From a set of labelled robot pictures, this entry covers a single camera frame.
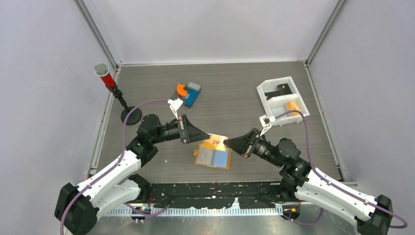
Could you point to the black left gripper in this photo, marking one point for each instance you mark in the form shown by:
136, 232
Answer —
191, 133

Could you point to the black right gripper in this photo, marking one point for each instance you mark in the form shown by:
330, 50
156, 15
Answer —
242, 144

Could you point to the orange credit card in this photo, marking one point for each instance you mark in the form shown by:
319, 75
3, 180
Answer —
215, 142
292, 105

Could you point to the orange leather card holder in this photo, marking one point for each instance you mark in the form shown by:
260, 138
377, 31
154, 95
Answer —
210, 157

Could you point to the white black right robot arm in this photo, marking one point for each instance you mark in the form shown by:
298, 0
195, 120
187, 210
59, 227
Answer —
302, 181

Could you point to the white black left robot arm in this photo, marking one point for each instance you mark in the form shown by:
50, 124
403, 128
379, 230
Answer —
80, 206

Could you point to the toy brick assembly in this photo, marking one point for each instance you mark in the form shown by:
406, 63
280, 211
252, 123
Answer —
188, 93

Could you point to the black microphone stand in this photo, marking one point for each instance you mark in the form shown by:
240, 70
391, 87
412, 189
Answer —
132, 117

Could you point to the white plastic divided bin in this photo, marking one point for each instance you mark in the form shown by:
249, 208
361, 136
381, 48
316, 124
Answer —
275, 106

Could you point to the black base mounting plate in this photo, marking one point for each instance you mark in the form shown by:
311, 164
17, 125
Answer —
249, 195

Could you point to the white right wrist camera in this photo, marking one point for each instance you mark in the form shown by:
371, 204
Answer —
267, 123

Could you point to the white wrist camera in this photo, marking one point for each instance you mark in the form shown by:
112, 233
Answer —
267, 123
174, 106

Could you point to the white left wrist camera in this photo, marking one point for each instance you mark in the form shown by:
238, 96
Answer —
174, 106

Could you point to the white slotted cable duct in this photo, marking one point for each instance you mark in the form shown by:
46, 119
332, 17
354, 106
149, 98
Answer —
234, 210

